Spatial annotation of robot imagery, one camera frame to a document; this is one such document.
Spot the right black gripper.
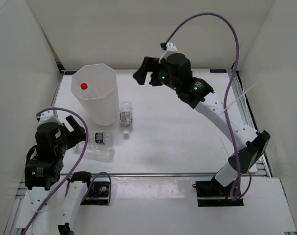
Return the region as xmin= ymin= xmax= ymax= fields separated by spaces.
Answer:
xmin=133 ymin=58 xmax=180 ymax=92

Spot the blue white label plastic bottle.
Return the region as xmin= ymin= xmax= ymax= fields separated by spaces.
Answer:
xmin=120 ymin=101 xmax=133 ymax=139

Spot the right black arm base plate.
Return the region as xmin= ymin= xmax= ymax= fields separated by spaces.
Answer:
xmin=192 ymin=179 xmax=244 ymax=207

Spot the black label plastic bottle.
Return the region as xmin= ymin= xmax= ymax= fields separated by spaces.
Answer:
xmin=89 ymin=132 xmax=113 ymax=145

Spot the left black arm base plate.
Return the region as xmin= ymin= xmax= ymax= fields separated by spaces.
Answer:
xmin=81 ymin=172 xmax=112 ymax=206

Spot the clear unlabelled plastic bottle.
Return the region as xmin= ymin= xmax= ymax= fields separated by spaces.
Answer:
xmin=83 ymin=144 xmax=114 ymax=162

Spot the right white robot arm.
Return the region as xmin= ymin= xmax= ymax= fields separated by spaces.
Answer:
xmin=133 ymin=43 xmax=270 ymax=196

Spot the purple cable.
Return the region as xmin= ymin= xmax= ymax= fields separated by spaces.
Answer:
xmin=160 ymin=13 xmax=252 ymax=201
xmin=21 ymin=107 xmax=112 ymax=235

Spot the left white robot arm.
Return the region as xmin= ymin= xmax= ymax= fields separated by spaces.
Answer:
xmin=23 ymin=110 xmax=94 ymax=235

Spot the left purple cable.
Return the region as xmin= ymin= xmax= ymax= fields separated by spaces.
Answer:
xmin=21 ymin=107 xmax=112 ymax=235

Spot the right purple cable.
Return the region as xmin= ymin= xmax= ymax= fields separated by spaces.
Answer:
xmin=160 ymin=13 xmax=252 ymax=201

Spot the white cable tie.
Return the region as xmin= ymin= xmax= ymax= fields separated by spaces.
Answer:
xmin=220 ymin=81 xmax=259 ymax=114

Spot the red label plastic bottle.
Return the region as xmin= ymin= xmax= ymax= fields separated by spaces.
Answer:
xmin=80 ymin=83 xmax=88 ymax=90

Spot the white octagonal plastic bin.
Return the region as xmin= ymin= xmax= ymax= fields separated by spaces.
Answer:
xmin=71 ymin=64 xmax=119 ymax=126

